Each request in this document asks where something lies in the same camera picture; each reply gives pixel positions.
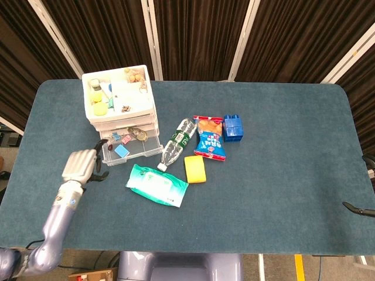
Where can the blue felt table cover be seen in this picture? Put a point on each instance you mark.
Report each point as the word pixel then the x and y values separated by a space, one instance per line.
pixel 278 175

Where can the green white wet wipes pack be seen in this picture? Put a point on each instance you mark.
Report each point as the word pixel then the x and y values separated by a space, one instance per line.
pixel 155 184

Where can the left purple robot arm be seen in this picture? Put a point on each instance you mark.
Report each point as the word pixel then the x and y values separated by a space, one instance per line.
pixel 55 219

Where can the black electronic equipment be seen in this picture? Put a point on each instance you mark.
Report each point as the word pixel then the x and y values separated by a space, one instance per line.
pixel 11 139

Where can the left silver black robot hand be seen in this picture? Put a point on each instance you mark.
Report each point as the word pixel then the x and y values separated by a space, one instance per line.
pixel 79 165

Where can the purple robot torso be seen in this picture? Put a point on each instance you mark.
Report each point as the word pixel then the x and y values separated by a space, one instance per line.
pixel 181 266

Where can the small brown teddy bear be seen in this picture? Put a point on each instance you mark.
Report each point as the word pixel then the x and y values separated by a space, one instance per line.
pixel 133 75

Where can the clear plastic water bottle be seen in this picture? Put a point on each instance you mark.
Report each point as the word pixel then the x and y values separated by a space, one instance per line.
pixel 175 143

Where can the white frame pole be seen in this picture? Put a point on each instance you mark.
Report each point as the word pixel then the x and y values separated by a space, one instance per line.
pixel 348 58
pixel 152 35
pixel 54 35
pixel 11 126
pixel 243 41

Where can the yellow rubber duck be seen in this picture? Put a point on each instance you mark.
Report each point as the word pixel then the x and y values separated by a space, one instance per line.
pixel 96 97

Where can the round metal tin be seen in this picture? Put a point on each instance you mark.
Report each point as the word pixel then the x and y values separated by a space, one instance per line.
pixel 139 134

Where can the yellow round pad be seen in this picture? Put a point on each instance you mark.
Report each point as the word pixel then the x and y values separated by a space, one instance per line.
pixel 100 109

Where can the yellow sponge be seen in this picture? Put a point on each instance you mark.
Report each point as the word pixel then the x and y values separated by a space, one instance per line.
pixel 194 169

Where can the dark brown curtain panel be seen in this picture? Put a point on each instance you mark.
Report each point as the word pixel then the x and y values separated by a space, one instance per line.
pixel 23 58
pixel 307 29
pixel 199 35
pixel 102 29

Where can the small dark red item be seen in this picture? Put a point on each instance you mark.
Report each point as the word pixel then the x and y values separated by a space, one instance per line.
pixel 111 146

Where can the cardboard box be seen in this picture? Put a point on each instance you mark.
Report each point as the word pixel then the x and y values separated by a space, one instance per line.
pixel 96 275

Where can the small brown hair clip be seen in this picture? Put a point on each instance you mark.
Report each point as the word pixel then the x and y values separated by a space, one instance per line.
pixel 126 108

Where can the blue binder clip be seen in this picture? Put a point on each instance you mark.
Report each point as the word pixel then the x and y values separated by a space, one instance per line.
pixel 115 136

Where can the blue building block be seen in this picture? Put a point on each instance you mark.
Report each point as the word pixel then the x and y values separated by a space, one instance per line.
pixel 233 131

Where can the blue red snack bag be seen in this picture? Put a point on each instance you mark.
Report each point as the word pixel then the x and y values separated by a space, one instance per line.
pixel 209 140

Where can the blue eraser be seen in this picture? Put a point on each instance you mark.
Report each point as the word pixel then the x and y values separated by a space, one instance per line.
pixel 121 150

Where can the white plastic drawer organizer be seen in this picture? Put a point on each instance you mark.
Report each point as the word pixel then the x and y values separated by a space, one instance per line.
pixel 117 118

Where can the small teal eraser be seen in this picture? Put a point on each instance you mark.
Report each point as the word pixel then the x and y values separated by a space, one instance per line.
pixel 111 102

